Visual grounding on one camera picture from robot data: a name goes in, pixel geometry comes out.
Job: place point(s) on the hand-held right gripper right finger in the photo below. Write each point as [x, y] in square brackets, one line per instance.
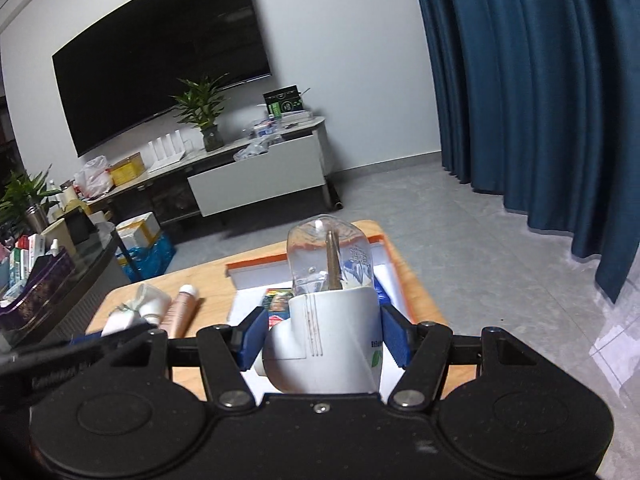
[395, 336]

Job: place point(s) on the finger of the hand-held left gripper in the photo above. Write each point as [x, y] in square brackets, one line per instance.
[87, 340]

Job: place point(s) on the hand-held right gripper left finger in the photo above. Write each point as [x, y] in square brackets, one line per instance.
[252, 334]

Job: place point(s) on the white box with orange rim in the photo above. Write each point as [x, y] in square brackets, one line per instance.
[250, 275]

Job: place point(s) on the white plug-in vaporizer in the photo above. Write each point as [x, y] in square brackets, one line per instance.
[330, 335]

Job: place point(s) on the white squeeze tube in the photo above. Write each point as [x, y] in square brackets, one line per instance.
[155, 302]

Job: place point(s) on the clear liquid bottle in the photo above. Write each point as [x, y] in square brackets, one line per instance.
[310, 255]

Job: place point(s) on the small colourful box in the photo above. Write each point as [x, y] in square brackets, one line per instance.
[277, 307]

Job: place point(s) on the purple patterned tray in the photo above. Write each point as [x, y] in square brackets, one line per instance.
[42, 282]

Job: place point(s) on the pink cosmetic bottle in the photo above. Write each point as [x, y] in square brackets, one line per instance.
[181, 310]

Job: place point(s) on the glass coffee table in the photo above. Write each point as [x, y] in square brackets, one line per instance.
[95, 265]

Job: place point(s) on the small white dropper bottle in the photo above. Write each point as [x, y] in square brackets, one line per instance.
[53, 247]

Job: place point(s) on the blue plastic bag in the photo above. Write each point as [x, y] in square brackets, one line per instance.
[150, 262]

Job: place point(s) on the row of medicine boxes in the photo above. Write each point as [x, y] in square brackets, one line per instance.
[25, 257]

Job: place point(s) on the beige paper cup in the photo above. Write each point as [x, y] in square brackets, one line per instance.
[60, 237]

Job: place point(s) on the white and yellow cardboard box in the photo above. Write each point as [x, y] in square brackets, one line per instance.
[137, 230]

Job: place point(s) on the steel thermos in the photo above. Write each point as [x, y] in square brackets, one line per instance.
[36, 219]

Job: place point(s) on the white television cabinet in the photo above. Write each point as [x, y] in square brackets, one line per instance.
[260, 177]

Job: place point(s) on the leafy green houseplant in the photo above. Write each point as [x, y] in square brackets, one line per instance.
[22, 192]

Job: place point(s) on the white and red plastic bag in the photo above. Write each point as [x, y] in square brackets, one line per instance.
[92, 177]

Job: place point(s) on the clear plastic bag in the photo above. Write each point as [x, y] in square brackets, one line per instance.
[252, 150]

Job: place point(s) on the white router with antennas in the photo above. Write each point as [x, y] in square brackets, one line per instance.
[167, 152]

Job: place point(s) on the clear plastic container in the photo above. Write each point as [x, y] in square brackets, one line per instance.
[264, 129]

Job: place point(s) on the black and green box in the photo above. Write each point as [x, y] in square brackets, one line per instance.
[284, 101]

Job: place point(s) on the potted plant in glass vase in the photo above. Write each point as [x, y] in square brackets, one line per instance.
[202, 102]

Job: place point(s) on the blue curtain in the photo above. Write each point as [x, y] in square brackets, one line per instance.
[540, 110]

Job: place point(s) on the black flat television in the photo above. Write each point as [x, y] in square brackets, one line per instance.
[160, 50]

